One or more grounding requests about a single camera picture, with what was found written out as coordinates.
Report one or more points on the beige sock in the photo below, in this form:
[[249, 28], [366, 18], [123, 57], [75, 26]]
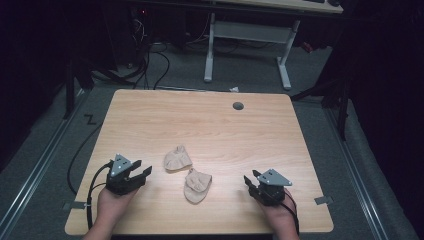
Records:
[[177, 158], [196, 188]]

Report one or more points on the black metal stand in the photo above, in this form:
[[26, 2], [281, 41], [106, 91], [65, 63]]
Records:
[[333, 100], [75, 83]]

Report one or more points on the grey tape strip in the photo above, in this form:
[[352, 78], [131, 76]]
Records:
[[76, 205], [323, 200]]

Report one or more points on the crumpled white paper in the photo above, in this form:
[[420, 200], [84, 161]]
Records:
[[234, 89]]

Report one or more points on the person's right hand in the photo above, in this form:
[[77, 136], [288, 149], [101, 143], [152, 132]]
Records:
[[279, 215]]

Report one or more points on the person's left hand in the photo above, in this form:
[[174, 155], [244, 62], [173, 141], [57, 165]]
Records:
[[112, 204]]

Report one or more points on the white frame desk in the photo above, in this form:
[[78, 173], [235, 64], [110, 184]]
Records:
[[253, 33]]

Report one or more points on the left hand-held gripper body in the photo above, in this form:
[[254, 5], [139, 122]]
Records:
[[120, 176]]

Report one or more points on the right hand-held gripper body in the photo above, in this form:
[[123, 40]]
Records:
[[271, 188]]

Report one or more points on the metal floor rail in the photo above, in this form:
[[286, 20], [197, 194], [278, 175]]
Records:
[[358, 173], [36, 170]]

